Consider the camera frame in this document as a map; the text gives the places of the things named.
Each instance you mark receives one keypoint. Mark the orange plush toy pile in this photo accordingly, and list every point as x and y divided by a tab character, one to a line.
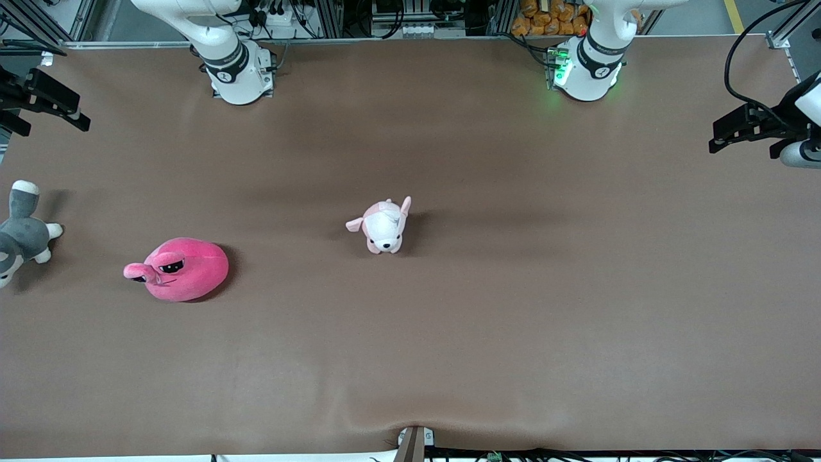
551	18

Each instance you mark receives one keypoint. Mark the pale pink white plush dog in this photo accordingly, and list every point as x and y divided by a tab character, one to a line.
383	228

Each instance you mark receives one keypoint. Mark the hot pink round plush toy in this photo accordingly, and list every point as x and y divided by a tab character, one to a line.
186	273

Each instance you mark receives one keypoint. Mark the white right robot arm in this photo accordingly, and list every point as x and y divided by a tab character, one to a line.
234	70

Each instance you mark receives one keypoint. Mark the grey white plush husky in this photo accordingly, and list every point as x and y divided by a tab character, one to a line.
22	234

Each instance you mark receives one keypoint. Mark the metal table edge bracket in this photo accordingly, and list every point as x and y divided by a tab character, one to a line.
414	444

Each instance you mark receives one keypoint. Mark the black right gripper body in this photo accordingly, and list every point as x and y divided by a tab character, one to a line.
14	94

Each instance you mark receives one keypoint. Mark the white power strip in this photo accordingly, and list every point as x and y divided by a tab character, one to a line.
281	16

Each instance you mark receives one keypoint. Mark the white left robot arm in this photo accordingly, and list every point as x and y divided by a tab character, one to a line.
587	64

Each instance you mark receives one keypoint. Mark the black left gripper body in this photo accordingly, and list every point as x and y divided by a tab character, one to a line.
771	122

